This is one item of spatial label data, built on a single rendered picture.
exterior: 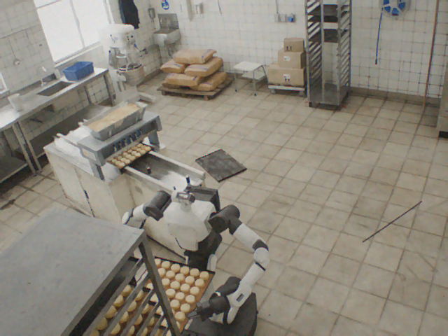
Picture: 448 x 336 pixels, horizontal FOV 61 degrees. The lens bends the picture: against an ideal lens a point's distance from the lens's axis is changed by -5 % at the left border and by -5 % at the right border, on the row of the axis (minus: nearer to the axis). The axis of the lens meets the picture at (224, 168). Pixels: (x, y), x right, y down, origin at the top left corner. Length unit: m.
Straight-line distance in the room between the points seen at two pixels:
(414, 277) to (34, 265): 3.01
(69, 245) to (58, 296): 0.24
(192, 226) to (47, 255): 0.89
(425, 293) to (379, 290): 0.38
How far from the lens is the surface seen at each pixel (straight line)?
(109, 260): 1.41
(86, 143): 3.65
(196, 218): 2.16
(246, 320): 3.16
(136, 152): 3.81
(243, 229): 2.13
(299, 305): 3.42
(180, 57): 7.02
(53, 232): 1.64
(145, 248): 1.51
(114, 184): 3.69
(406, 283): 3.66
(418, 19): 6.13
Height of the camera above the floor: 2.76
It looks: 34 degrees down
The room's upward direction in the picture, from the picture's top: 9 degrees counter-clockwise
